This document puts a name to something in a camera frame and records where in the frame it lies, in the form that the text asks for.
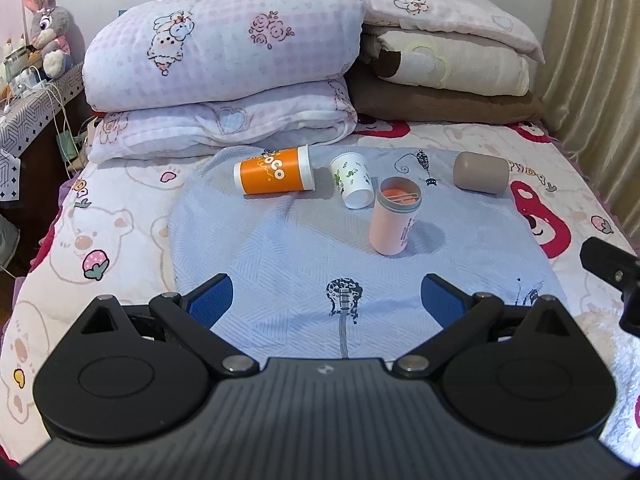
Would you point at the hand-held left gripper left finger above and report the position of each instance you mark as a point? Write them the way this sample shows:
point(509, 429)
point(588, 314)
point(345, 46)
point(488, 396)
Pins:
point(212, 300)

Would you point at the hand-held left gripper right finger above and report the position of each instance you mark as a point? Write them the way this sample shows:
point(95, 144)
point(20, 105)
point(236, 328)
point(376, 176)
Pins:
point(441, 300)

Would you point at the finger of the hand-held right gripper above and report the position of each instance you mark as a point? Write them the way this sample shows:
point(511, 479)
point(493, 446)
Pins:
point(607, 262)

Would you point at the taupe cup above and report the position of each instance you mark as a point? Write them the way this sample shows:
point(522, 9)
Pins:
point(481, 172)

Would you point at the orange paper cup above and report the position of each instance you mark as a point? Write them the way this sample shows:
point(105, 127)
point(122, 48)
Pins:
point(270, 172)

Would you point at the white cup with green print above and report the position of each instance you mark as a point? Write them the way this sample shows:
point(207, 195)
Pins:
point(352, 177)

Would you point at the pink plastic cup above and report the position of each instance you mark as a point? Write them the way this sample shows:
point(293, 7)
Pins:
point(392, 225)

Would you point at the light blue printed cloth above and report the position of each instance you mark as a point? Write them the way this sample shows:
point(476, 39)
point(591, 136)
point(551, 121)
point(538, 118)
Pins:
point(280, 245)

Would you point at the bear print bedsheet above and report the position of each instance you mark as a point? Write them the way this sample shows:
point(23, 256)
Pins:
point(115, 230)

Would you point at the beige curtain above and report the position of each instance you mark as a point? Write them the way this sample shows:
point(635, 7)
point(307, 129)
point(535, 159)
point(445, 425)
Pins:
point(595, 75)

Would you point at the brown pillow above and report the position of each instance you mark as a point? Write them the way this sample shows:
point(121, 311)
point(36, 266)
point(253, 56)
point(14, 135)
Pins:
point(440, 105)

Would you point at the green charger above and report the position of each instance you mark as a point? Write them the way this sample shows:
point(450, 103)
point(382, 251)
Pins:
point(65, 146)

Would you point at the cream folded blanket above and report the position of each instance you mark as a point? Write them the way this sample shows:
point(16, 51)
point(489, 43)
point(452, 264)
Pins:
point(465, 67)

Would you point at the pink checked folded quilt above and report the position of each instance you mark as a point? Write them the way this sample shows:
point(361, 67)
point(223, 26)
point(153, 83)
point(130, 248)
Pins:
point(225, 60)

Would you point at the bedside table with patterned cloth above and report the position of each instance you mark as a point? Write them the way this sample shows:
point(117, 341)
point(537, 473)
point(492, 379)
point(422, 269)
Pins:
point(35, 110)

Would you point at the pink bear print pillow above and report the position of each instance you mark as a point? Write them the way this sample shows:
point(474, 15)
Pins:
point(440, 10)

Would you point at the grey rabbit plush toy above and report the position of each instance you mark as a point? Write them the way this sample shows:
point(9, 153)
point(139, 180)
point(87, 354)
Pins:
point(50, 30)

